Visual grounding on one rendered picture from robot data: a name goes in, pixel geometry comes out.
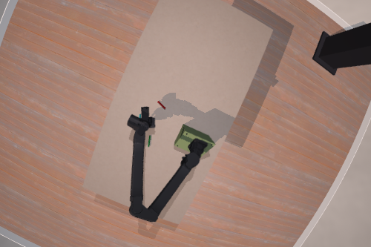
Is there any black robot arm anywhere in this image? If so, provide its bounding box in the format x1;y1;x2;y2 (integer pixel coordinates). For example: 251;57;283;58
127;107;208;222

